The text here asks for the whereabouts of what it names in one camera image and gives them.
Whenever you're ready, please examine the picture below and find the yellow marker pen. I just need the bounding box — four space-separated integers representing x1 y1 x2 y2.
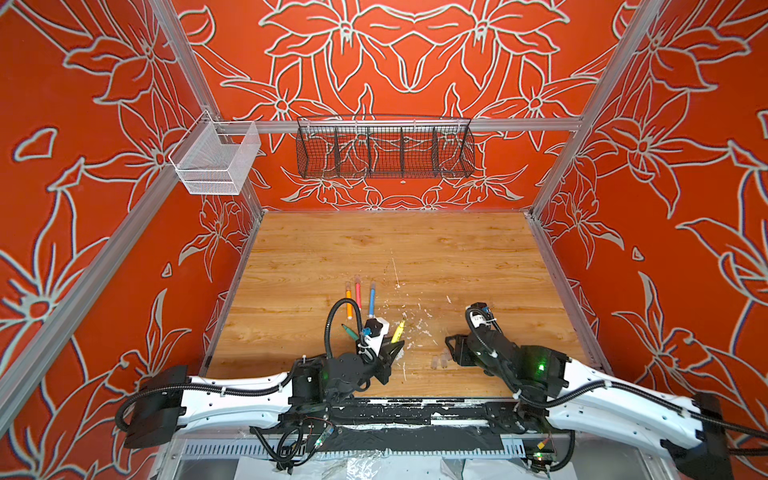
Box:
391 320 406 343

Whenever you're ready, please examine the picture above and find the blue marker pen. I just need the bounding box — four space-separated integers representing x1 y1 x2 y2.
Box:
368 281 377 318

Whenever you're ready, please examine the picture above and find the pink marker pen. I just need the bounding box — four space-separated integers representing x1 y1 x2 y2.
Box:
354 276 363 312

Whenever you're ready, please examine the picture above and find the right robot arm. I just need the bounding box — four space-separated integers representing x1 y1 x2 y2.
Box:
445 302 767 479

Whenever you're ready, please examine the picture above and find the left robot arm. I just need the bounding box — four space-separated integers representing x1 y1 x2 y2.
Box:
114 298 405 450

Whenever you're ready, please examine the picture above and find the green marker pen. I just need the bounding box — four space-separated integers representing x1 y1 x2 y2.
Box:
342 324 359 342

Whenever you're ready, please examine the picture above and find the clear plastic bin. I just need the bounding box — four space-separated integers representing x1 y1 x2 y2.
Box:
169 120 261 196

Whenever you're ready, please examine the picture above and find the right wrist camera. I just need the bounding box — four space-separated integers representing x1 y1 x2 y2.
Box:
465 306 489 329

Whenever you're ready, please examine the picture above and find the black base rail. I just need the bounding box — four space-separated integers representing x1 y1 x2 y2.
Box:
266 398 561 434

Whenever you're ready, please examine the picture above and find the black wire basket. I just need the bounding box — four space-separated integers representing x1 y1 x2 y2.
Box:
296 114 476 180

